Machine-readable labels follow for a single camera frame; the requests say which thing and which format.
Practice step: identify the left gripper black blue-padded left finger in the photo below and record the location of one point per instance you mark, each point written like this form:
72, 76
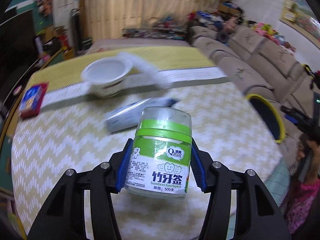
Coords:
62, 214

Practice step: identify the black television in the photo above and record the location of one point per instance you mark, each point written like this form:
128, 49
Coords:
18, 50

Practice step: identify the beige curtains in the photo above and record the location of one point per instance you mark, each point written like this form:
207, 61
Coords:
106, 19

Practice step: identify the black tower fan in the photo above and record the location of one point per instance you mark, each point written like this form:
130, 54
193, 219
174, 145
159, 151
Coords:
76, 30

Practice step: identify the person's right hand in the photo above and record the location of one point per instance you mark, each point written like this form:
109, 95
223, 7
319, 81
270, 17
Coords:
308, 160

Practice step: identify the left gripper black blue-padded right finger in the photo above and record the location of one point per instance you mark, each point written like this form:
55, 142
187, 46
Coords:
257, 214

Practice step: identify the white paper bowl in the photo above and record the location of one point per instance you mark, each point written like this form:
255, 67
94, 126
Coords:
105, 77

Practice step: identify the beige sofa with covers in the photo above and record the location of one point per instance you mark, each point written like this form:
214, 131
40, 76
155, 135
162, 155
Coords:
258, 66

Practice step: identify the framed wall picture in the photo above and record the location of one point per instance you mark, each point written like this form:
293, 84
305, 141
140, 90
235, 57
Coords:
299, 16

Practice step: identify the floral beige floor mat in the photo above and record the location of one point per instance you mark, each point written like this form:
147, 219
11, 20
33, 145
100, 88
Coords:
120, 43

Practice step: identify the yellow rimmed trash bin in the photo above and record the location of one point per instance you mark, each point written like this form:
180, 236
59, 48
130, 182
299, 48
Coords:
269, 115

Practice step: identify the white blue toothpaste box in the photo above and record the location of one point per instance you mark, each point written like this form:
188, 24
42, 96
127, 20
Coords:
129, 116

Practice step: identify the pile of plush toys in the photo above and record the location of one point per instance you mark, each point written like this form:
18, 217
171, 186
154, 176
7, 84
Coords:
268, 32

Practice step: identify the red tray with tissue pack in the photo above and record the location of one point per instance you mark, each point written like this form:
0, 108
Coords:
32, 101

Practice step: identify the green toothpick jar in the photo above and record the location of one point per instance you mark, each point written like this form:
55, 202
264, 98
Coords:
159, 165

